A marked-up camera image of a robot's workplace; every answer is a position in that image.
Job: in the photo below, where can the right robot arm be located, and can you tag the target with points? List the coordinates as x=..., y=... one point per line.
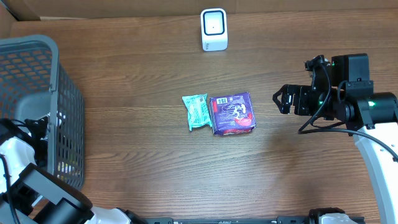
x=341, y=99

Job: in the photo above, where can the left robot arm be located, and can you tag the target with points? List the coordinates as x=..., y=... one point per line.
x=29, y=194

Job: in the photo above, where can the green gold snack packet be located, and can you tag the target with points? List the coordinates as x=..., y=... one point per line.
x=66, y=168

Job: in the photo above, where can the white barcode scanner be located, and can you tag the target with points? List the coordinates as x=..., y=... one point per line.
x=214, y=29

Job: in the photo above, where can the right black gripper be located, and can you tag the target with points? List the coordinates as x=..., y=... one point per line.
x=302, y=94

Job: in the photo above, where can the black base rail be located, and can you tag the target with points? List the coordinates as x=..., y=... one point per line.
x=278, y=220

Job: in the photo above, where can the teal wet wipes pack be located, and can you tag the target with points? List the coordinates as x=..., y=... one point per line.
x=197, y=111

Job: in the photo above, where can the grey plastic basket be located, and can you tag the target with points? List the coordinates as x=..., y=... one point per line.
x=34, y=85

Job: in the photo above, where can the white tube gold cap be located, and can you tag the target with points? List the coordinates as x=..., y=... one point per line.
x=60, y=119

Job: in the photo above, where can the purple sanitary pad pack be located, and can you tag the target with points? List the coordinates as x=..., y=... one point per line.
x=232, y=114

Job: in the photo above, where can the cardboard back panel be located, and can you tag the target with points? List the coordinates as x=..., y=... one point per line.
x=30, y=10

